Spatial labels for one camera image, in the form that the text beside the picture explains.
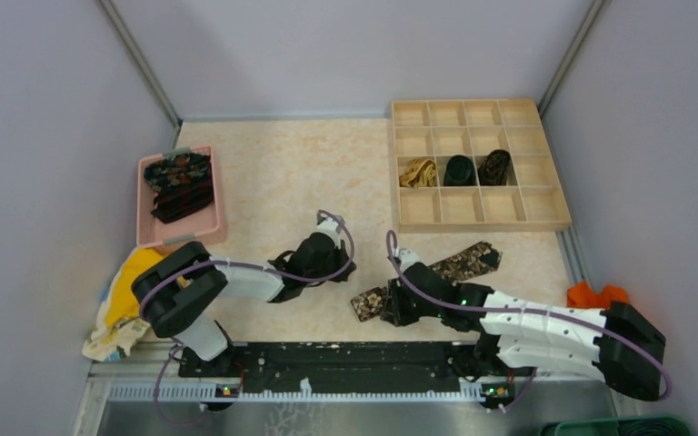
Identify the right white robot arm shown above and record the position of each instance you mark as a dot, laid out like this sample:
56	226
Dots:
616	345

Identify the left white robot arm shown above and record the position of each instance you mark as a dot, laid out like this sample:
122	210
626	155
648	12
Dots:
173	295

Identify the green bin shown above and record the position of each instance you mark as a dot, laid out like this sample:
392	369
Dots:
636	426

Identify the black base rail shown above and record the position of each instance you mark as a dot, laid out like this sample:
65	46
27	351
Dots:
348	367

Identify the rolled brown patterned tie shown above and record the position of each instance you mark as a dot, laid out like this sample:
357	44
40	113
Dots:
494	169

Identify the yellow cloth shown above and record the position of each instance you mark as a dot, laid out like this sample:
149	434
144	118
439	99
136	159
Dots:
123	292

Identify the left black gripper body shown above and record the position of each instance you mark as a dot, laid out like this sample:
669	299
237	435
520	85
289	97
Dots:
334	262

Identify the rolled yellow tie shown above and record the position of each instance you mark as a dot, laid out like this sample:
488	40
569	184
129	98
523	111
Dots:
420	173

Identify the orange cloth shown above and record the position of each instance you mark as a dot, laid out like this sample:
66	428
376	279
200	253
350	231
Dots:
582	296

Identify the brown floral patterned tie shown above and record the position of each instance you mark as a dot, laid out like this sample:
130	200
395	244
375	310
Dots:
476	260

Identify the pink plastic basket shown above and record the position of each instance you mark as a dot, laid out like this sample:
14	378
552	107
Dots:
206	226

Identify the dark ties in basket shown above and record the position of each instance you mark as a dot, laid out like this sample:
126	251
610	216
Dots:
182	184

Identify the rolled dark green tie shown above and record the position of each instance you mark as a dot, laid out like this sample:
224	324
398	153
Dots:
460	172

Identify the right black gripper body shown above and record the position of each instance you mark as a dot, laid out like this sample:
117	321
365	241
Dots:
405	309

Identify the white patterned cloth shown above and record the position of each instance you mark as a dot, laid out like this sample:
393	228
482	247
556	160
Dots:
116	330

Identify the wooden compartment tray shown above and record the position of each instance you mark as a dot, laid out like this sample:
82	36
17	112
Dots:
531	201

